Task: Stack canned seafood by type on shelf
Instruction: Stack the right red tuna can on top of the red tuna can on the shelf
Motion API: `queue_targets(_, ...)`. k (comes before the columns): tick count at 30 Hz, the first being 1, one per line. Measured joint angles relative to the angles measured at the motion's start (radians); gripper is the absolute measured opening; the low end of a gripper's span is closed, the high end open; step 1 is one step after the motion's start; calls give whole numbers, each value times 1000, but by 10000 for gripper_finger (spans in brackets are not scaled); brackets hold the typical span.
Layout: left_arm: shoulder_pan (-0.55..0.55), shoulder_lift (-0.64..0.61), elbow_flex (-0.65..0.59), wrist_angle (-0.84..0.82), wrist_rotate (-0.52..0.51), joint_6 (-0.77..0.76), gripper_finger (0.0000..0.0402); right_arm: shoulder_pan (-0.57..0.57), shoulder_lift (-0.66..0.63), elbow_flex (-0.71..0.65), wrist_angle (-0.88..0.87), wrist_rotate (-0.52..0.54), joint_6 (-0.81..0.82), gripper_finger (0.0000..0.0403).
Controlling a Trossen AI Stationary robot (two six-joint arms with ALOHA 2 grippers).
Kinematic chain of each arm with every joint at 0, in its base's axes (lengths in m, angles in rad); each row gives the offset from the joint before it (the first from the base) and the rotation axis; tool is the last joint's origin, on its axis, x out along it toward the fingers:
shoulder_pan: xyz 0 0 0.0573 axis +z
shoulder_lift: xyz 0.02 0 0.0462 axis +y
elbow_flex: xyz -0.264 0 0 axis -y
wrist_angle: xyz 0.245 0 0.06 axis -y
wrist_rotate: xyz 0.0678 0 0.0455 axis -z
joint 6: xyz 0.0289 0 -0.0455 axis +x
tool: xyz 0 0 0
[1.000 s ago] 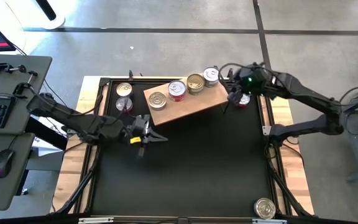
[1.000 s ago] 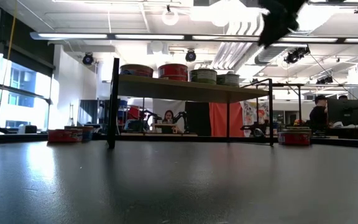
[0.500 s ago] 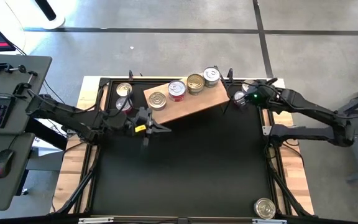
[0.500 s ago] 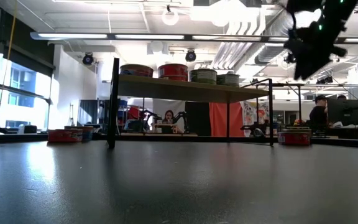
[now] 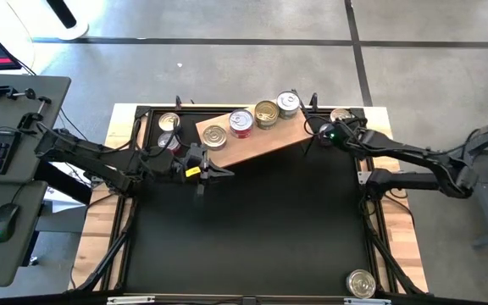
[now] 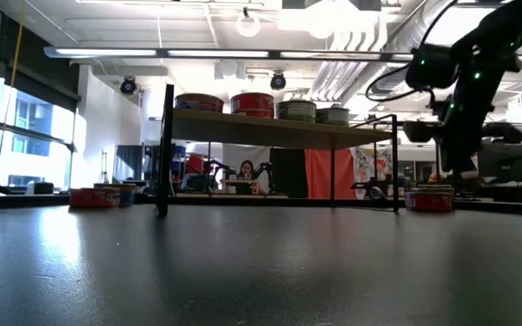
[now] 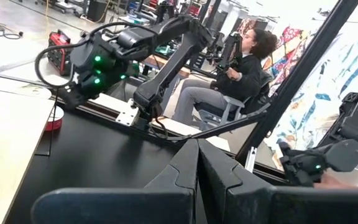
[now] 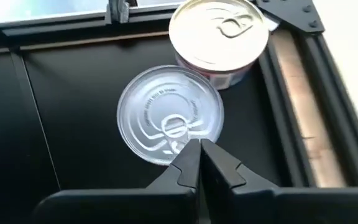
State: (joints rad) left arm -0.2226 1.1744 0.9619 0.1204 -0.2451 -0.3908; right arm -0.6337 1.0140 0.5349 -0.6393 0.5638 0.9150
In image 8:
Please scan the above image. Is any red tuna can silver lid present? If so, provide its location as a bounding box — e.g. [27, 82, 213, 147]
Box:
[116, 64, 225, 166]

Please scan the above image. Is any metal table clamp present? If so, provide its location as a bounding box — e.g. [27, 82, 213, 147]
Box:
[106, 0, 138, 24]

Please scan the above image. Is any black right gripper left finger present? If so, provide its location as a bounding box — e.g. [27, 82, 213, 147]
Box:
[31, 139, 201, 224]

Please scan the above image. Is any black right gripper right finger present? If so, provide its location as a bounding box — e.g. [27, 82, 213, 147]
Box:
[200, 139, 358, 224]

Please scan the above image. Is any tan-label can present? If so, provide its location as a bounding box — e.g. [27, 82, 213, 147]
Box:
[168, 0, 270, 91]

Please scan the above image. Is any black bin tray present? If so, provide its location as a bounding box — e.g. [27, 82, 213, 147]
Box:
[0, 0, 358, 188]

